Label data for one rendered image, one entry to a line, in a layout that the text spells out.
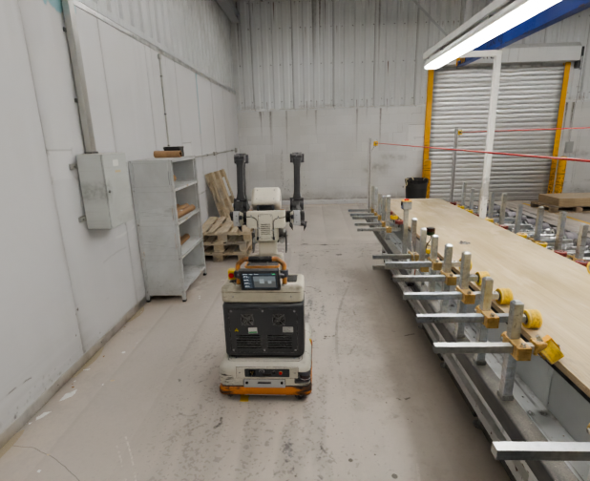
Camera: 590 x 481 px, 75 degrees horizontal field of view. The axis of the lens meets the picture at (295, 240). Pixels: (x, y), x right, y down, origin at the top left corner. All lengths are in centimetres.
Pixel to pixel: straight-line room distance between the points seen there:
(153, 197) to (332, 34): 738
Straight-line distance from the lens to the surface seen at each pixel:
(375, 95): 1048
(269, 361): 274
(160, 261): 446
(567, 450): 129
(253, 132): 1041
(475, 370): 201
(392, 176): 1057
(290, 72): 1047
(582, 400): 183
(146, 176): 430
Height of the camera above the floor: 173
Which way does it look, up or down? 15 degrees down
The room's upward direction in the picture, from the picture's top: 2 degrees counter-clockwise
